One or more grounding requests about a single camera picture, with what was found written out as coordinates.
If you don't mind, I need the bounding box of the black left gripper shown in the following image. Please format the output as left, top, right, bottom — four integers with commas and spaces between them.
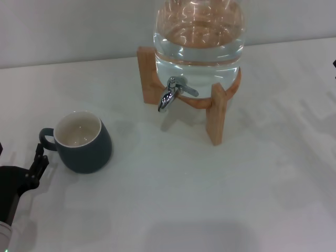
0, 141, 50, 224

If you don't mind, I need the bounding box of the black ceramic cup white inside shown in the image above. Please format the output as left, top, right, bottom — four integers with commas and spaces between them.
39, 110, 113, 174

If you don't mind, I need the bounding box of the chrome faucet with lever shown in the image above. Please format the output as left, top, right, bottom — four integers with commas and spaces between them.
157, 76, 200, 114

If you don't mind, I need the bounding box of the wooden dispenser stand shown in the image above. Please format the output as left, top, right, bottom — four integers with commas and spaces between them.
136, 46, 243, 146

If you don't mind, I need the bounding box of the clear glass water dispenser jar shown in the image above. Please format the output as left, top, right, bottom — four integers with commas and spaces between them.
152, 0, 248, 100

